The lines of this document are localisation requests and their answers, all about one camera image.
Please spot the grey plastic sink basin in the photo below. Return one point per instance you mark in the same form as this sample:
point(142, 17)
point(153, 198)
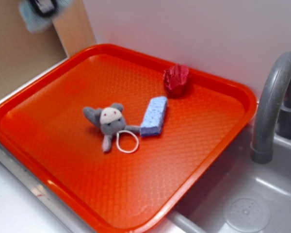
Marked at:
point(233, 175)

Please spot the blue sponge block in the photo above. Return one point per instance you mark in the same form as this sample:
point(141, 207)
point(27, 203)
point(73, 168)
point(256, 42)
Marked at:
point(154, 117)

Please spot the crumpled red paper ball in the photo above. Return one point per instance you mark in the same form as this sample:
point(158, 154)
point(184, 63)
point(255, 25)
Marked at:
point(175, 79)

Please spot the round sink drain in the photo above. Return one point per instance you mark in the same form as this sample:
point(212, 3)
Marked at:
point(247, 215)

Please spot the orange plastic tray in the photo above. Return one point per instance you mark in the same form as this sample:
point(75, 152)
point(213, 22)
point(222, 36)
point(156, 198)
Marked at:
point(44, 128)

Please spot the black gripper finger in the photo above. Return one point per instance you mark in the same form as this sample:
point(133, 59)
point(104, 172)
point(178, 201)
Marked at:
point(44, 8)

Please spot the grey plastic faucet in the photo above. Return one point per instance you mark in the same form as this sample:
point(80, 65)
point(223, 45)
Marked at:
point(274, 111)

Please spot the grey plush mouse toy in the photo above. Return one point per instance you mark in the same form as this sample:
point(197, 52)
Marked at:
point(110, 121)

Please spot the light blue terry cloth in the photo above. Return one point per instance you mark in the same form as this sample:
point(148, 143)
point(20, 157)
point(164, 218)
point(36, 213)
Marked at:
point(33, 22)

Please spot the light wooden board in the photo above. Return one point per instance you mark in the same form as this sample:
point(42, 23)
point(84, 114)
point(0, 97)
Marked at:
point(74, 29)

